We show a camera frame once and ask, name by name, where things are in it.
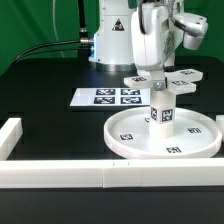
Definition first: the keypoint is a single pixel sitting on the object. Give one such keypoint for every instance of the white right fence block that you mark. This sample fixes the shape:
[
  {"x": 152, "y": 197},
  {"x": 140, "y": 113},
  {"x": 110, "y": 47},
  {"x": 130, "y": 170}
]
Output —
[{"x": 220, "y": 123}]

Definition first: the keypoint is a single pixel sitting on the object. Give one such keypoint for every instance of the white front fence bar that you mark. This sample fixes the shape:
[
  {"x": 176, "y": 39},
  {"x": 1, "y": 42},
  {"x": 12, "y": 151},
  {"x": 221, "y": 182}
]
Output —
[{"x": 111, "y": 173}]

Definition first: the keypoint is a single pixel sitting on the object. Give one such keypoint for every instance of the white fence block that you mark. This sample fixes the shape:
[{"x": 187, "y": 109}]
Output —
[
  {"x": 220, "y": 123},
  {"x": 10, "y": 133}
]

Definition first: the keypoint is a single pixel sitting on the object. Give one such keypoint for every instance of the white cross-shaped table base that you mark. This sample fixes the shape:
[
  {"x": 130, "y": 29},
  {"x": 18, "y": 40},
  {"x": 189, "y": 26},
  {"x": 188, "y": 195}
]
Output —
[{"x": 177, "y": 82}]

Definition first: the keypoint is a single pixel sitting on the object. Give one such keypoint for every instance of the white marker sheet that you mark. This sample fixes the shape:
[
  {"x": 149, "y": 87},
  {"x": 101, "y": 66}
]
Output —
[{"x": 110, "y": 97}]

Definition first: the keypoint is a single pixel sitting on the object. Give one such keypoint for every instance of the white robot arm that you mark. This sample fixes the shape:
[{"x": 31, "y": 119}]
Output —
[{"x": 112, "y": 42}]

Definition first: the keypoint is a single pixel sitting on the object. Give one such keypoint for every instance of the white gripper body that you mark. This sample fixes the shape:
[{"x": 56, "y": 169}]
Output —
[{"x": 154, "y": 37}]

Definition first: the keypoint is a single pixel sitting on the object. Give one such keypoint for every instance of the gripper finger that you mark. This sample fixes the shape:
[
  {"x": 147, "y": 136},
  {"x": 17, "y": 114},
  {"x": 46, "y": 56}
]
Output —
[
  {"x": 160, "y": 85},
  {"x": 170, "y": 63}
]

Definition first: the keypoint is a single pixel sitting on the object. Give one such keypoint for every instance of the white left fence block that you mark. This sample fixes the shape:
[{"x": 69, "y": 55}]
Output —
[{"x": 10, "y": 133}]

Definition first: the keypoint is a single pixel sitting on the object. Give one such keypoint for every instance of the white round table top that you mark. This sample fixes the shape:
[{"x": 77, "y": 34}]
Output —
[{"x": 195, "y": 135}]

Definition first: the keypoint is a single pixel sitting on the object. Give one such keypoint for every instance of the black vertical cable connector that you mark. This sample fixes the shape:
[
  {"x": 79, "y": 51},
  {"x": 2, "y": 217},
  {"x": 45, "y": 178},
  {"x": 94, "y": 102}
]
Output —
[{"x": 83, "y": 33}]

